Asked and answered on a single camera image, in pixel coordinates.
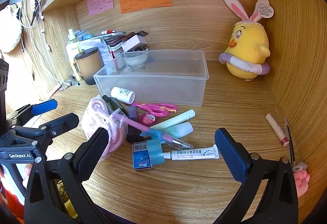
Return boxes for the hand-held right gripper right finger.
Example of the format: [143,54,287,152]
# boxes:
[213,127,299,224]

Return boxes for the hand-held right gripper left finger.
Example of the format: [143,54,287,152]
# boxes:
[24,127,110,224]

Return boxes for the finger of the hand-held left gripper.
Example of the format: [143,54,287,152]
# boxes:
[8,99,58,127]
[10,113,80,149]

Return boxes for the pink ropes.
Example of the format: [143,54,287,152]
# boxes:
[81,94,128,157]

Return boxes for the dark green bottle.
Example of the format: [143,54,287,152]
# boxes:
[102,95,128,116]

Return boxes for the teal bottle with white cap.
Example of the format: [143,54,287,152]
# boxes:
[156,122,193,139]

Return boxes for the clear plastic storage box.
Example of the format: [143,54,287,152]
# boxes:
[93,50,209,107]

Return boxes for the person's left hand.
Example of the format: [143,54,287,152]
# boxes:
[22,163,34,187]

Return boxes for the white ointment tube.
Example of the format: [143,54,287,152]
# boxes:
[163,145,220,161]

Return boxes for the orange clothing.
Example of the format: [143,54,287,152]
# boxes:
[0,163,26,218]

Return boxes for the black small box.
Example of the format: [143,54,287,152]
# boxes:
[126,124,150,144]

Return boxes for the blue staples box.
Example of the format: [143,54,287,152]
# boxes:
[132,142,154,169]

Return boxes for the pink lip balm stick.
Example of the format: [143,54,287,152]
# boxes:
[265,113,289,148]

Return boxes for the pink pen with blue clip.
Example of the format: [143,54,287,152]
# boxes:
[125,118,193,149]

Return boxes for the white lotion bottle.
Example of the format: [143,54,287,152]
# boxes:
[66,43,82,80]

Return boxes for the thin dark pen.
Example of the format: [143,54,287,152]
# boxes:
[284,117,297,167]

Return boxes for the brown mug with lid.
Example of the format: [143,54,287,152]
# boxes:
[73,47,103,85]

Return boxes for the dark purple tube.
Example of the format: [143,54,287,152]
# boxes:
[128,105,140,122]

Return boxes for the white pill bottle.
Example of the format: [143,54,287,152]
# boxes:
[111,87,135,104]

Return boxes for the light blue plastic cap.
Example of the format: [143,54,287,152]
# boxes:
[146,138,165,165]

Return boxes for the pink paw toy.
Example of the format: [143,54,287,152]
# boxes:
[294,171,311,196]

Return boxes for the pink round correction tape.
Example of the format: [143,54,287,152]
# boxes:
[139,113,156,126]

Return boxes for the pale plastic tube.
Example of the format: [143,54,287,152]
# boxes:
[149,109,196,130]

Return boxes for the pink scissors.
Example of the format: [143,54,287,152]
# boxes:
[131,102,178,115]

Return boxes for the white fluffy cloth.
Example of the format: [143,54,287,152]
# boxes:
[0,6,22,52]

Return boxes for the stack of books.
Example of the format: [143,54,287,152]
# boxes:
[77,30,150,66]

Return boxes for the white bowl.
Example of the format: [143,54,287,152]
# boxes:
[122,50,149,67]

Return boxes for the white small box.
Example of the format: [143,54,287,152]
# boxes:
[121,35,149,52]

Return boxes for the yellow chick plush toy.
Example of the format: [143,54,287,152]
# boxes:
[218,0,275,82]

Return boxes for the pink sticky note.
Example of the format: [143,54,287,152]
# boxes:
[87,0,114,17]

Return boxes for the orange sticky note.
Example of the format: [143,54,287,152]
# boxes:
[119,0,174,13]

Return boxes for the white plastic ring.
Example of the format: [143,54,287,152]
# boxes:
[292,161,308,173]

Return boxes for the black chain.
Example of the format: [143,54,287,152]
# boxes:
[27,0,41,26]

